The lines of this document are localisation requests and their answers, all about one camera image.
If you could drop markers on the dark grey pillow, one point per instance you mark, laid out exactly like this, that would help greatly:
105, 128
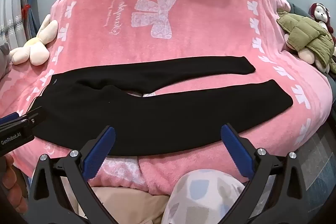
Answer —
299, 10

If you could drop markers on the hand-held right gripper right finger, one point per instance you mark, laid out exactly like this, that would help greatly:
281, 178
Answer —
233, 148

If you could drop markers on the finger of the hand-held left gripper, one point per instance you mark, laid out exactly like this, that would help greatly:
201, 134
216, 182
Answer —
31, 116

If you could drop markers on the grey checkered cloth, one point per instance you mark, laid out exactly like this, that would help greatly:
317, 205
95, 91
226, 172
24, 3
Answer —
319, 150

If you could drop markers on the person's patterned pajama leg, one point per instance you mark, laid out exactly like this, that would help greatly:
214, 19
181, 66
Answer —
204, 195

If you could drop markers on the red-hooded plush doll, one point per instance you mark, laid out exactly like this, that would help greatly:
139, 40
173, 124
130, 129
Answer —
320, 14

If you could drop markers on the green puffer jacket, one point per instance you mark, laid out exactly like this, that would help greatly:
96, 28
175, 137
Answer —
302, 29

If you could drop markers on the pink bow-print blanket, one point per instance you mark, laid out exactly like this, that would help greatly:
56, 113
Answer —
183, 29

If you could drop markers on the beige bed sheet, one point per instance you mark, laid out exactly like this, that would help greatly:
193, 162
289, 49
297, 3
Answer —
118, 205

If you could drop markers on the red curtain clip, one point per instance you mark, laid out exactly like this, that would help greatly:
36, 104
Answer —
26, 10

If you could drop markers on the grey plush cloth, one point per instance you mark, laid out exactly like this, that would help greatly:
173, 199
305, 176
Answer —
4, 58

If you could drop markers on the cream plush toy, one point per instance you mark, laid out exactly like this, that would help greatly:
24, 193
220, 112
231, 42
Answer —
305, 56

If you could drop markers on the cream flower plush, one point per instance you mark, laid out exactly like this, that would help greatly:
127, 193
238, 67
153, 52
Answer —
36, 50

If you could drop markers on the black pants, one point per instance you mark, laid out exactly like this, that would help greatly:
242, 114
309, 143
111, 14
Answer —
157, 113

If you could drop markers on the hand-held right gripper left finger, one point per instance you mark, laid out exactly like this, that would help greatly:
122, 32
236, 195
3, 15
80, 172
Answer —
103, 145

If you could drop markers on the person's left hand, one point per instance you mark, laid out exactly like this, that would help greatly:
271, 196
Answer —
11, 184

